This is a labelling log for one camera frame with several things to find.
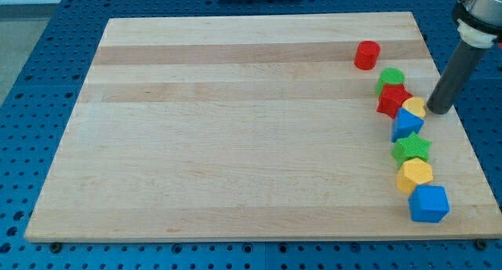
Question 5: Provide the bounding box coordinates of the blue triangle block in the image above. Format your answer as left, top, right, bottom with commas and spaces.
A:
391, 108, 424, 142

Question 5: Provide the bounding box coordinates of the red cylinder block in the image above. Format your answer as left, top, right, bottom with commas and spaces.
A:
354, 41, 380, 70

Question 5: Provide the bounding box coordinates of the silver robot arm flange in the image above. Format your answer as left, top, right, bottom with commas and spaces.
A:
452, 0, 501, 50

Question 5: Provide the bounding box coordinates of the wooden board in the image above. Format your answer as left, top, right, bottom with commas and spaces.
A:
25, 12, 501, 243

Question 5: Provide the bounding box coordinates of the red star block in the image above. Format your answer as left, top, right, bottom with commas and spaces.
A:
376, 84, 413, 119

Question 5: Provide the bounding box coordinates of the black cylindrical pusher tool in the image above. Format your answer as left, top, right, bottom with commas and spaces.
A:
427, 40, 488, 115

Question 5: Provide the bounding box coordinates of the yellow hexagon block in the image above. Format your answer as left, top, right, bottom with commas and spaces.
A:
396, 158, 434, 195

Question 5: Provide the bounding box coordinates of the green star block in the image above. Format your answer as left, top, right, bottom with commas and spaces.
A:
391, 133, 432, 168

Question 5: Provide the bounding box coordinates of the green cylinder block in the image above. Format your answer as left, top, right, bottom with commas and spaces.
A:
375, 67, 405, 96

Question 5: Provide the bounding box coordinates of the blue cube block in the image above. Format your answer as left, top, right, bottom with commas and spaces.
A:
408, 185, 450, 223

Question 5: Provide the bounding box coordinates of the yellow heart block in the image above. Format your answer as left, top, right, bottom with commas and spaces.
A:
402, 97, 427, 119

